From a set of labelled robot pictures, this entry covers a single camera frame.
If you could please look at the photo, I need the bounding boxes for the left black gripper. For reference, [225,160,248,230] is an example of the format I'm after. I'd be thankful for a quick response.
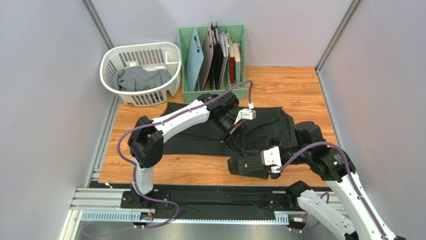
[211,113,248,158]

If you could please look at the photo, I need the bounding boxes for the aluminium rail frame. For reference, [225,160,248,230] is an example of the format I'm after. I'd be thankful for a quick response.
[61,165,346,240]

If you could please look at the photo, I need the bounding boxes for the blue clipboard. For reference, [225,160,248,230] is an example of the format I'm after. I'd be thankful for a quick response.
[185,28,204,92]

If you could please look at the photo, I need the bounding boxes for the grey shirt in basket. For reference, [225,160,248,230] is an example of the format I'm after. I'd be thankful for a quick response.
[112,66,172,92]

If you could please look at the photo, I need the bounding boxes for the mauve clipboard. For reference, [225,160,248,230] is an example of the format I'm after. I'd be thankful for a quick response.
[199,24,214,91]

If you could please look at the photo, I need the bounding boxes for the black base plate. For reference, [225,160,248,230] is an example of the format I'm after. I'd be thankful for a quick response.
[120,184,302,221]

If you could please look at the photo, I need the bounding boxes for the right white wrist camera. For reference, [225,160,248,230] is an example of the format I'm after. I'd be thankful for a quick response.
[260,146,282,174]

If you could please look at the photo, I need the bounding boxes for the white laundry basket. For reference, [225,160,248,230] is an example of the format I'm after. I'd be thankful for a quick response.
[99,42,182,107]

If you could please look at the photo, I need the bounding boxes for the black folder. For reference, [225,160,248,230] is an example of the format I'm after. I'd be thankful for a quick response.
[210,22,221,90]

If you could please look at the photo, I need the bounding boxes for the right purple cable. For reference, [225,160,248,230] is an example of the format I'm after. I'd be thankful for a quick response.
[272,141,390,240]

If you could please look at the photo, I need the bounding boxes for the black pinstriped long sleeve shirt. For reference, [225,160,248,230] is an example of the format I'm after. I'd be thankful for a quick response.
[163,107,297,180]

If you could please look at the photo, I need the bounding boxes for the grey notebook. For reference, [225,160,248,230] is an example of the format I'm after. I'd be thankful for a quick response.
[217,32,229,90]

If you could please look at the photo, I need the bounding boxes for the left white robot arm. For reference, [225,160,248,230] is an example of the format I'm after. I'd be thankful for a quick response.
[127,91,256,196]

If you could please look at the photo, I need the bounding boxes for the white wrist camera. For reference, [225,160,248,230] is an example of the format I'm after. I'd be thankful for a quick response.
[260,146,282,174]
[234,108,257,125]

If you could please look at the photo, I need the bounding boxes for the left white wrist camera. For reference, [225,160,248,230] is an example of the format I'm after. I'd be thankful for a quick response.
[234,108,257,125]

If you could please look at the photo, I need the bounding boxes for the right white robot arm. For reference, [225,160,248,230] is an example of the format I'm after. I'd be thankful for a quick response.
[261,121,402,240]

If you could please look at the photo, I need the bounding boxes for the red book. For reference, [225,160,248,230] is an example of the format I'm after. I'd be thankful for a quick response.
[228,38,235,84]

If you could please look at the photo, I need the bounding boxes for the green spine book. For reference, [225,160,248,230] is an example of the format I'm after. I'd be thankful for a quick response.
[232,42,242,84]

